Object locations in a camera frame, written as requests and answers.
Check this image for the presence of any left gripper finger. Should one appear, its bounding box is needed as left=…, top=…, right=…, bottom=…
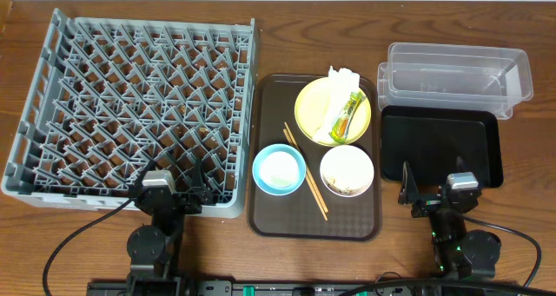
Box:
left=191, top=157, right=213, bottom=203
left=137, top=160, right=156, bottom=183

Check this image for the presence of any white bowl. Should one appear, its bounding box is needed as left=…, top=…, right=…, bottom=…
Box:
left=319, top=145, right=374, bottom=198

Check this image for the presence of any light blue bowl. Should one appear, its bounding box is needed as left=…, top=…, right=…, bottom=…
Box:
left=252, top=144, right=306, bottom=196

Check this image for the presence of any green orange snack wrapper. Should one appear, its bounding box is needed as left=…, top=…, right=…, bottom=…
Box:
left=329, top=92, right=366, bottom=143

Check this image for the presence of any yellow plate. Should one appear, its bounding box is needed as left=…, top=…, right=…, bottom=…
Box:
left=295, top=77, right=372, bottom=147

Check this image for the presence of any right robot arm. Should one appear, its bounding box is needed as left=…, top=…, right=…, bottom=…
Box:
left=398, top=161, right=501, bottom=280

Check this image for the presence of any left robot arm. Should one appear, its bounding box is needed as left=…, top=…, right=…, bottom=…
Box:
left=124, top=158, right=212, bottom=295

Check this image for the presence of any black waste tray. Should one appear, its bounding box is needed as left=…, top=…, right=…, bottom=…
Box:
left=381, top=105, right=504, bottom=188

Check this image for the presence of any grey dishwasher rack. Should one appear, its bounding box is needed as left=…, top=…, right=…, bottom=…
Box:
left=1, top=10, right=259, bottom=219

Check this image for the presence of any lower wooden chopstick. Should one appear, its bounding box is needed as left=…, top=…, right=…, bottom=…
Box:
left=282, top=128, right=328, bottom=221

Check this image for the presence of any clear plastic bin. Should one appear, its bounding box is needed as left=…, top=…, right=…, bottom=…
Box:
left=376, top=43, right=534, bottom=120

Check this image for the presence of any brown serving tray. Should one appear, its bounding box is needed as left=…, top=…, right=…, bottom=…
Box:
left=248, top=75, right=381, bottom=241

